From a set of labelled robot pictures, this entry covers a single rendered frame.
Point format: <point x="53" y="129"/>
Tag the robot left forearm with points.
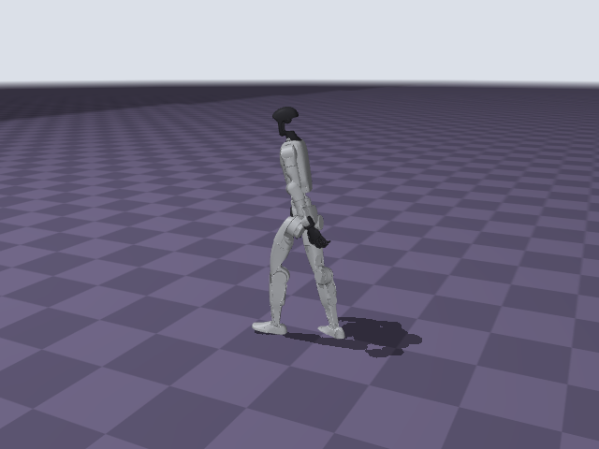
<point x="299" y="202"/>

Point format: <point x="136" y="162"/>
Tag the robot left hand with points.
<point x="314" y="235"/>

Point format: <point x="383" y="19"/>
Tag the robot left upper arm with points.
<point x="289" y="157"/>

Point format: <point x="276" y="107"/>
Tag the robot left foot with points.
<point x="266" y="327"/>

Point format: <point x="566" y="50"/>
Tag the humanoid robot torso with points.
<point x="304" y="174"/>

